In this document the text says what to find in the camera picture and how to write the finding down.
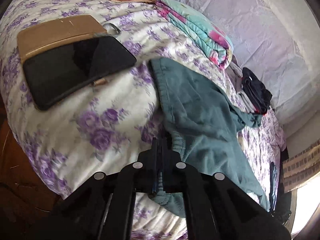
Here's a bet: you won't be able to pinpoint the dark green fleece pants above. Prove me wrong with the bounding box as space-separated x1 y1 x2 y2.
149 57 270 211

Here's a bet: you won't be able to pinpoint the purple floral bed quilt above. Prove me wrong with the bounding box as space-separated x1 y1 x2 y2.
1 0 289 239

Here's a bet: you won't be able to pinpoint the folded grey garment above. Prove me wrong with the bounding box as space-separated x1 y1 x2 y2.
236 90 256 113

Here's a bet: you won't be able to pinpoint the blue denim jeans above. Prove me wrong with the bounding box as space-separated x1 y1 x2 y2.
269 162 278 212

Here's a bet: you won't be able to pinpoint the folded black pants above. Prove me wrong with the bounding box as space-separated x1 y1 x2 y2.
241 67 272 115

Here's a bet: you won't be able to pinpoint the striped beige curtain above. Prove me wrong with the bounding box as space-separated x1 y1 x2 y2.
282 140 319 193

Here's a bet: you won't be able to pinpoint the folded colourful floral blanket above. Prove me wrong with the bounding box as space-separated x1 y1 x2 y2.
156 0 234 69

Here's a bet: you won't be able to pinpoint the black tablet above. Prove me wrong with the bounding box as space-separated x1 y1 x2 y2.
23 36 137 111

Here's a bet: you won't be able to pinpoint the clear phone case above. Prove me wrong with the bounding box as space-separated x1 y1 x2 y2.
103 23 121 36

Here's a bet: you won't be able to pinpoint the lavender lace headboard cover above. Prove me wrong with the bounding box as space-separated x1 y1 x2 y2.
177 0 319 133

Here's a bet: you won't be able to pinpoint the brown cardboard box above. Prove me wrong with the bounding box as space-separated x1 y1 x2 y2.
17 15 107 63

